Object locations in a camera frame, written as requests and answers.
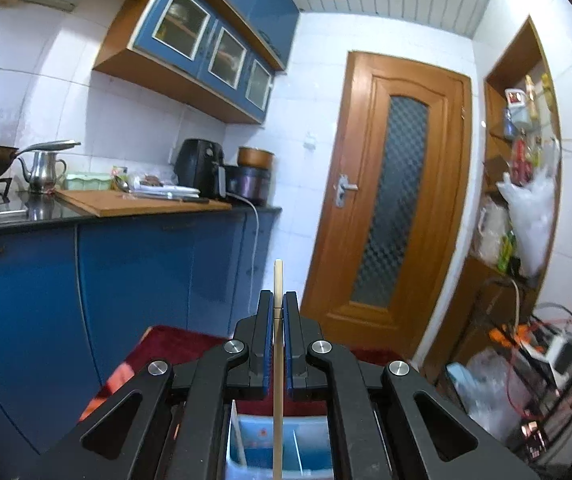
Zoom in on wooden door with glass pane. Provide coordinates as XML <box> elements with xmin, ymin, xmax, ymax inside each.
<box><xmin>300</xmin><ymin>51</ymin><xmax>473</xmax><ymax>361</ymax></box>

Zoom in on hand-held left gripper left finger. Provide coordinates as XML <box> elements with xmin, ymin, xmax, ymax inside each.
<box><xmin>16</xmin><ymin>290</ymin><xmax>277</xmax><ymax>480</ymax></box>

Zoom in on white power adapter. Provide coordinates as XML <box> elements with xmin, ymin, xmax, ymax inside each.
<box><xmin>546</xmin><ymin>332</ymin><xmax>572</xmax><ymax>377</ymax></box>

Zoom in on blue lower kitchen cabinet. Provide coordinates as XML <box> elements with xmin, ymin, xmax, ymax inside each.
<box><xmin>0</xmin><ymin>207</ymin><xmax>283</xmax><ymax>461</ymax></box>

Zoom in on metal door handle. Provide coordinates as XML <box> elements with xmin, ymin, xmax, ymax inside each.
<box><xmin>335</xmin><ymin>174</ymin><xmax>359</xmax><ymax>208</ymax></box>

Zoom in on metal kettle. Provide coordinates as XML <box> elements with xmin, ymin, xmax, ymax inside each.
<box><xmin>18</xmin><ymin>151</ymin><xmax>68</xmax><ymax>195</ymax></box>

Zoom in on blue upper wall cabinet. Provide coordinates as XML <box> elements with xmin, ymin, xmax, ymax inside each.
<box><xmin>176</xmin><ymin>0</ymin><xmax>301</xmax><ymax>71</ymax></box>

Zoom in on white power cable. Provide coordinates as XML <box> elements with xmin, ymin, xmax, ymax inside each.
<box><xmin>226</xmin><ymin>191</ymin><xmax>263</xmax><ymax>306</ymax></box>

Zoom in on dark rice cooker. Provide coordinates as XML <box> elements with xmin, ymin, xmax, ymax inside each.
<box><xmin>224</xmin><ymin>165</ymin><xmax>271</xmax><ymax>206</ymax></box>

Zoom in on wooden wall shelf niche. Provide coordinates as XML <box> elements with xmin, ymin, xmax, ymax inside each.
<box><xmin>418</xmin><ymin>15</ymin><xmax>563</xmax><ymax>386</ymax></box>

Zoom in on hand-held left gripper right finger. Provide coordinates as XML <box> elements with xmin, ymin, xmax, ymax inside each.
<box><xmin>284</xmin><ymin>291</ymin><xmax>542</xmax><ymax>480</ymax></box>

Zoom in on white hanging plastic bag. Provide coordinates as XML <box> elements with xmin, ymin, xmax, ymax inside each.
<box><xmin>497</xmin><ymin>162</ymin><xmax>558</xmax><ymax>279</ymax></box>

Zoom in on blue glass-door wall cabinet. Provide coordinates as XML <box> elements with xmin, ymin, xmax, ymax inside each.
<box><xmin>93</xmin><ymin>0</ymin><xmax>287</xmax><ymax>125</ymax></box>

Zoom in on light green container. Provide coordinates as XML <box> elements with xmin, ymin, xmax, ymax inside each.
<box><xmin>66</xmin><ymin>172</ymin><xmax>112</xmax><ymax>192</ymax></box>

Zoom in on white plastic jug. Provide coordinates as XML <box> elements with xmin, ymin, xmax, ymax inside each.
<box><xmin>504</xmin><ymin>87</ymin><xmax>533</xmax><ymax>129</ymax></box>

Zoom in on black air fryer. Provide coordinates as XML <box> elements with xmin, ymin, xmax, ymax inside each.
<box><xmin>174</xmin><ymin>138</ymin><xmax>225</xmax><ymax>200</ymax></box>

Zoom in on clear plastic bag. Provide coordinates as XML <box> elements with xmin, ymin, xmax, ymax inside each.
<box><xmin>447</xmin><ymin>347</ymin><xmax>533</xmax><ymax>442</ymax></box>

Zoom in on brown pot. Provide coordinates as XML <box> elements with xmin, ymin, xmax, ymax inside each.
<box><xmin>238</xmin><ymin>146</ymin><xmax>275</xmax><ymax>170</ymax></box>

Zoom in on wooden chopstick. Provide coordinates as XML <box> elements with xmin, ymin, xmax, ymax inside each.
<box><xmin>274</xmin><ymin>259</ymin><xmax>285</xmax><ymax>480</ymax></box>

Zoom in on bag of white goods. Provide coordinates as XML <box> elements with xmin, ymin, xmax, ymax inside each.
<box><xmin>472</xmin><ymin>199</ymin><xmax>512</xmax><ymax>267</ymax></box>

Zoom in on wooden cutting board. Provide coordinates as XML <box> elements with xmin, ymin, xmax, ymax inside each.
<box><xmin>54</xmin><ymin>189</ymin><xmax>233</xmax><ymax>218</ymax></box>

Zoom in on kitchen cleaver with black handle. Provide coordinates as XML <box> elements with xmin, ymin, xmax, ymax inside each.
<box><xmin>128</xmin><ymin>186</ymin><xmax>211</xmax><ymax>205</ymax></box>

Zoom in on blue utensil holder box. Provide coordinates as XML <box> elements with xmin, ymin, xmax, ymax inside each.
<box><xmin>226</xmin><ymin>400</ymin><xmax>337</xmax><ymax>480</ymax></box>

